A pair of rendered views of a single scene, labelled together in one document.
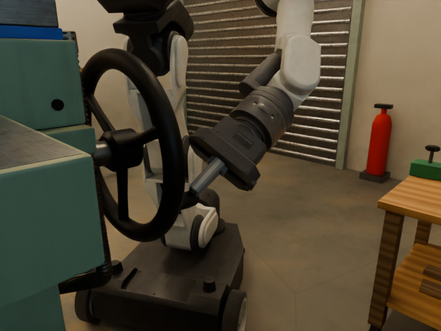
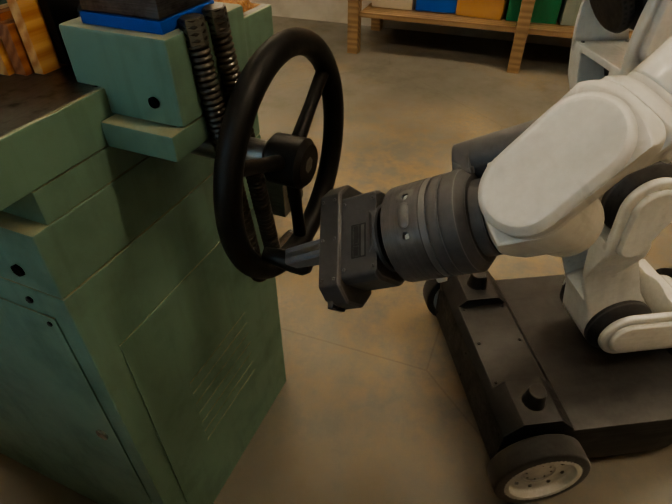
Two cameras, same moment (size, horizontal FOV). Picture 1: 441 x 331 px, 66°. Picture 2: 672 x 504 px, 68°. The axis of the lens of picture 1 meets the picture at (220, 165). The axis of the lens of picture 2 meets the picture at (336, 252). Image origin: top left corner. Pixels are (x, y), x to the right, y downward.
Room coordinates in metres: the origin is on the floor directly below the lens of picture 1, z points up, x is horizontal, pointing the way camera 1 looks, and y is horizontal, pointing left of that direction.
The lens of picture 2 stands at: (0.34, -0.35, 1.11)
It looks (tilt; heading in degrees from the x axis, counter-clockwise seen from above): 40 degrees down; 68
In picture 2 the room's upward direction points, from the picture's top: straight up
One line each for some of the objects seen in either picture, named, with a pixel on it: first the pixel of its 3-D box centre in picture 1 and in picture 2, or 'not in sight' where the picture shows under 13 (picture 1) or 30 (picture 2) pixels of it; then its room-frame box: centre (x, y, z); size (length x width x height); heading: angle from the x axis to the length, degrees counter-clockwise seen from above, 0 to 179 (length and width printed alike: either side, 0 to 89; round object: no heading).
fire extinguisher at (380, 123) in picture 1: (379, 142); not in sight; (2.61, -1.26, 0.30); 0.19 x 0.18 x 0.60; 137
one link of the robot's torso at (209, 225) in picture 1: (188, 225); (623, 305); (1.26, 0.13, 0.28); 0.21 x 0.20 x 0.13; 164
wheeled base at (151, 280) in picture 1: (186, 248); (597, 331); (1.23, 0.14, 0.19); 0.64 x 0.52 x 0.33; 164
